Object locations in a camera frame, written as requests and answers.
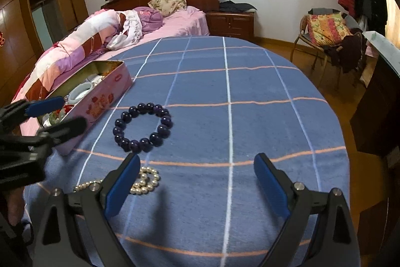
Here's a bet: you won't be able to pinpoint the orange patterned curtain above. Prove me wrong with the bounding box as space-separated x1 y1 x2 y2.
384 0 400 39

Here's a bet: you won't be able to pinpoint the dark wooden desk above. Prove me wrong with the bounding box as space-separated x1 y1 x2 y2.
349 54 400 155

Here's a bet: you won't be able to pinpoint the dark red garment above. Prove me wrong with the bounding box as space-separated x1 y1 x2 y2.
325 32 365 74

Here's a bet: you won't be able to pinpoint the pearl bead necklace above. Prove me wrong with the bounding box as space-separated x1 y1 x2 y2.
73 166 160 195

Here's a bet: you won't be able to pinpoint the wooden wardrobe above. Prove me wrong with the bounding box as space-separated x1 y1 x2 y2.
0 0 90 108

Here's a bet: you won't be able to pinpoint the black strap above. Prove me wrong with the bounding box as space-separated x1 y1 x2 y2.
0 215 35 267

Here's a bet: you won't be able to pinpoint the colorful patterned cushion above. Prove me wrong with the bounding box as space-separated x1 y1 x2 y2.
305 12 352 47

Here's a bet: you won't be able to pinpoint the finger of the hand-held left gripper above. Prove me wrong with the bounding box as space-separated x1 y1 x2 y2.
0 96 66 130
0 116 87 159

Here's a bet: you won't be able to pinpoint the metal frame chair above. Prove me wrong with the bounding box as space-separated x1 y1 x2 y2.
290 7 366 89

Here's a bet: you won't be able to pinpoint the white green desk cover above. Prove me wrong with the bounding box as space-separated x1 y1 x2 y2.
364 31 400 77

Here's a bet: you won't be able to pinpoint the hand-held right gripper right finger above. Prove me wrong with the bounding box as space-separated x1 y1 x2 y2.
254 153 360 267

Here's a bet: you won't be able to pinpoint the wooden nightstand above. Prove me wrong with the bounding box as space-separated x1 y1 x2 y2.
204 11 255 41

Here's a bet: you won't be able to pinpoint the colorful small ornaments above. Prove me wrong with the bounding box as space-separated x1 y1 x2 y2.
42 107 68 128

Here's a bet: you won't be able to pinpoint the blue checked tablecloth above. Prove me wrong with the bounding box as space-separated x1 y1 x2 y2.
23 36 349 267

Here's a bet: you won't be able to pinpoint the person's left hand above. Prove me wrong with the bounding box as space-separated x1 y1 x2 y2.
5 185 26 225

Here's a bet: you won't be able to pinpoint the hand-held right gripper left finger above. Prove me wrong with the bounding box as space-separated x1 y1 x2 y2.
31 154 141 267

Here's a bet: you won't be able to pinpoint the bed with pink sheet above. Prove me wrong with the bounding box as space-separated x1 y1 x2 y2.
11 6 210 142

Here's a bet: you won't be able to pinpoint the purple white blanket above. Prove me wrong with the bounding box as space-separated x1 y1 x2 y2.
106 6 165 50

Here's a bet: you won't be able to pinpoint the dark purple bead bracelet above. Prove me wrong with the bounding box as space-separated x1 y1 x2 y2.
113 102 173 151

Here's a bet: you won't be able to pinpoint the pink patchwork quilt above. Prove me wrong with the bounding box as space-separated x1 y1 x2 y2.
12 10 126 105

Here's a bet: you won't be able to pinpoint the pink tin box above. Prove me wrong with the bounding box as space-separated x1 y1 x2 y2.
36 60 135 156

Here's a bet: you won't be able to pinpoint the pale jade bangle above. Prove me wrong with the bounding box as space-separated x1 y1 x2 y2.
68 82 95 104

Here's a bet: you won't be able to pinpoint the floral pillow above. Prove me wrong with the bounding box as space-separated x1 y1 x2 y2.
147 0 187 17

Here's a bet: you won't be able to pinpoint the dark folded clothes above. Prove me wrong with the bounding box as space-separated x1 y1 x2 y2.
219 1 257 13

